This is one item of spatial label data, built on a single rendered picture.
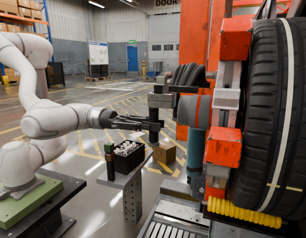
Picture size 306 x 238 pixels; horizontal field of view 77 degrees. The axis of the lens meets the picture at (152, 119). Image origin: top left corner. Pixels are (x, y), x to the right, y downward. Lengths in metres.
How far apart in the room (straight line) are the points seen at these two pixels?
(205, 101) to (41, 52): 0.90
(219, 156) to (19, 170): 1.05
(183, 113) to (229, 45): 0.31
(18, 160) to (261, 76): 1.16
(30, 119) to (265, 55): 0.66
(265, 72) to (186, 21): 0.82
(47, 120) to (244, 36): 0.61
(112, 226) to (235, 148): 1.16
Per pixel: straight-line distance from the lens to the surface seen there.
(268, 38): 0.59
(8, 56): 1.10
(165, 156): 2.04
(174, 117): 1.02
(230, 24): 0.59
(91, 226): 1.52
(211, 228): 1.30
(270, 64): 0.54
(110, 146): 0.97
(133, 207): 1.39
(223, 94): 0.54
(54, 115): 0.70
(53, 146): 1.35
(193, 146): 0.96
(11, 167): 1.27
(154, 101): 0.65
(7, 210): 1.27
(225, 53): 0.60
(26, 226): 1.21
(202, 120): 0.76
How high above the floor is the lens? 1.05
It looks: 17 degrees down
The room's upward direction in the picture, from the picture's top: straight up
